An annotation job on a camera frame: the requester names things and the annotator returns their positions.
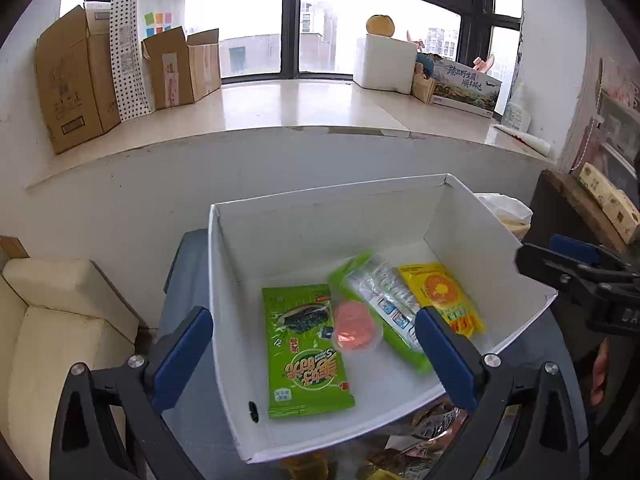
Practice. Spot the small brown paper bag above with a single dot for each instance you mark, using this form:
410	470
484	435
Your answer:
422	90

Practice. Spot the white plastic pouch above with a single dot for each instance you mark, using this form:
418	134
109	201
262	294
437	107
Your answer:
516	110

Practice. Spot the patterned tan box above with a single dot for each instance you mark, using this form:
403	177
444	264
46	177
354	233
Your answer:
605	200

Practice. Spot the pink jelly cup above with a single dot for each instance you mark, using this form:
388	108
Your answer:
352	330

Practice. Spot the polka dot paper bag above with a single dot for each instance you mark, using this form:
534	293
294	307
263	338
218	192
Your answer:
127	60

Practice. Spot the white foam box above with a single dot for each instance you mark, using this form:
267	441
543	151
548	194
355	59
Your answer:
385	65

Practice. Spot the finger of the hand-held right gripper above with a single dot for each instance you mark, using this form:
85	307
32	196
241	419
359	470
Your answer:
575	250
537	262

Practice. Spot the green seaweed snack packet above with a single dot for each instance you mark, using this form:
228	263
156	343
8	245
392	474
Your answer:
300	375

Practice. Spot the pile of assorted snack packets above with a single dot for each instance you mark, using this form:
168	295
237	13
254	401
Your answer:
425	427

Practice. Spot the white cardboard box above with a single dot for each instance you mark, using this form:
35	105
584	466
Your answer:
310	240

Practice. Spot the cream sofa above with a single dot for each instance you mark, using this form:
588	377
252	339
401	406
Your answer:
45	340

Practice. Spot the white bag with coloured squares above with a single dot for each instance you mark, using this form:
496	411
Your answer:
160	5

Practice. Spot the green and white snack packet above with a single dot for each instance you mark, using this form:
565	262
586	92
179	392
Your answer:
385	290

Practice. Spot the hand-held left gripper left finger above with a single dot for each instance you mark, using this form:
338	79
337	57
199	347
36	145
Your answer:
182	355

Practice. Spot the orange pumpkin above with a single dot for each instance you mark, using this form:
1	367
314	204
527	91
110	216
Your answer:
380	25

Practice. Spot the white paper roll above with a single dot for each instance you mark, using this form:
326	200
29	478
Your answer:
525	141

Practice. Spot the black window frame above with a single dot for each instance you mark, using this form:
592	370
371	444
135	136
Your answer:
291	30

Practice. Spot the pink toy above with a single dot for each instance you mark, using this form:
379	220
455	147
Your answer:
415	40
484	64

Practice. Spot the yellow snack packet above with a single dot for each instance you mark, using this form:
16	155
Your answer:
440	290

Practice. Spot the small open cardboard box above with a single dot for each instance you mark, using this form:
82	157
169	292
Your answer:
200	70

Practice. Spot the person's right forearm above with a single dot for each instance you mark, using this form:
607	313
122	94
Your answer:
622	400

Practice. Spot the tall brown cardboard box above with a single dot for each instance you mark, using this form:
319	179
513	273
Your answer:
65	85

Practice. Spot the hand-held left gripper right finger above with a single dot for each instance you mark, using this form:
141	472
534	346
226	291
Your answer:
445	355

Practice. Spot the person's right hand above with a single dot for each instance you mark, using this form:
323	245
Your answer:
599	370

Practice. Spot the cardboard piece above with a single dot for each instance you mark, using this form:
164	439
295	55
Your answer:
12	247

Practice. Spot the blue toy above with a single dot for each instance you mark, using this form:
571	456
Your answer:
427	62

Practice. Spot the dark wooden cabinet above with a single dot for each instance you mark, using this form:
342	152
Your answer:
565	195

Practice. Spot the scenery printed carton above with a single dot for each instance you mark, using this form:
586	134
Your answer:
465	90

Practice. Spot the tissue pack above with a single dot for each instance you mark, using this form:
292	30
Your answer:
505	210

